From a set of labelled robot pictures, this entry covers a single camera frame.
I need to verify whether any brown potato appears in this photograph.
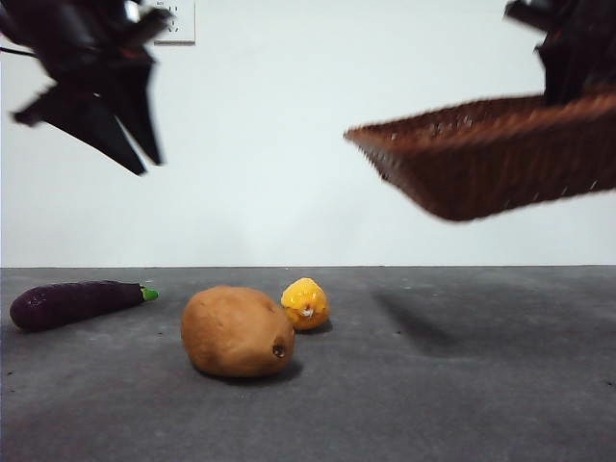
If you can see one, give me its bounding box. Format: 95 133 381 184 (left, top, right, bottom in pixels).
180 285 296 378

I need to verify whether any purple eggplant green stem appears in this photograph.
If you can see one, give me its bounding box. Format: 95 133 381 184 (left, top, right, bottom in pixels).
9 281 160 333

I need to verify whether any white wall socket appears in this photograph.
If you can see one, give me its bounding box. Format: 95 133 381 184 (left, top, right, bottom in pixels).
153 0 196 46

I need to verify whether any yellow corn cob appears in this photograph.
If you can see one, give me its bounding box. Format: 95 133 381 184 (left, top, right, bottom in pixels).
280 276 330 331

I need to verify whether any brown wicker basket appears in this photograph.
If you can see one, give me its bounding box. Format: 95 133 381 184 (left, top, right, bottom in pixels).
343 90 616 222

